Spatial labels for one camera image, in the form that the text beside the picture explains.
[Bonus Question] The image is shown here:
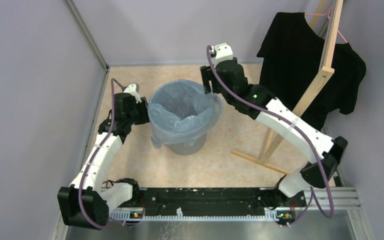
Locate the light blue plastic trash bag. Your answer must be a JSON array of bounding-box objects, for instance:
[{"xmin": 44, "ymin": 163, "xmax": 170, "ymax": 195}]
[{"xmin": 147, "ymin": 79, "xmax": 224, "ymax": 150}]

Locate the grey plastic trash bin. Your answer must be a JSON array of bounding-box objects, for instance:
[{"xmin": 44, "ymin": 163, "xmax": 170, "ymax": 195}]
[{"xmin": 148, "ymin": 79, "xmax": 223, "ymax": 156}]

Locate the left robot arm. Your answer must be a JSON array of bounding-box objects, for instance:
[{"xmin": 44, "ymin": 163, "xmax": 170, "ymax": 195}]
[{"xmin": 57, "ymin": 93, "xmax": 149, "ymax": 230}]

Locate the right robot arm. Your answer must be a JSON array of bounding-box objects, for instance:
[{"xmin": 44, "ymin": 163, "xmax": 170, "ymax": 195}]
[{"xmin": 199, "ymin": 58, "xmax": 348, "ymax": 206}]

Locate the black t-shirt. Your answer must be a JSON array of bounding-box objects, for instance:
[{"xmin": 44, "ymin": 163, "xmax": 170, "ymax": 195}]
[{"xmin": 256, "ymin": 12, "xmax": 367, "ymax": 130}]

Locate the wooden clothes stand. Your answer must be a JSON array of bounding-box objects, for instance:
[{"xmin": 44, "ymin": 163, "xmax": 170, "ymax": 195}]
[{"xmin": 231, "ymin": 0, "xmax": 344, "ymax": 175}]

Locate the pink clothes hanger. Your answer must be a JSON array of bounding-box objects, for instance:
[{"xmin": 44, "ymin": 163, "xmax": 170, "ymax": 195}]
[{"xmin": 304, "ymin": 7, "xmax": 348, "ymax": 43}]

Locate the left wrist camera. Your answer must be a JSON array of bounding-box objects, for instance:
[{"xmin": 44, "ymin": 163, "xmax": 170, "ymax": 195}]
[{"xmin": 123, "ymin": 83, "xmax": 142, "ymax": 103}]

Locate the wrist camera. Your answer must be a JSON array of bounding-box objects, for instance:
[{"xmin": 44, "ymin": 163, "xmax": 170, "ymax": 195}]
[
  {"xmin": 210, "ymin": 42, "xmax": 234, "ymax": 67},
  {"xmin": 123, "ymin": 83, "xmax": 142, "ymax": 103}
]

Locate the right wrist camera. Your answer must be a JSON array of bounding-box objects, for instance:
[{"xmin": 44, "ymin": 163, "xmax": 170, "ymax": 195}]
[{"xmin": 210, "ymin": 42, "xmax": 234, "ymax": 67}]

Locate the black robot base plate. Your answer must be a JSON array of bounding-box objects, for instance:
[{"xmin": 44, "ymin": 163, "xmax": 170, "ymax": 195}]
[{"xmin": 119, "ymin": 187, "xmax": 307, "ymax": 217}]

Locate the grey slotted cable duct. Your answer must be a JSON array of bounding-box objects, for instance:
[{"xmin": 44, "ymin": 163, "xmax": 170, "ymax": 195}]
[{"xmin": 109, "ymin": 208, "xmax": 280, "ymax": 222}]

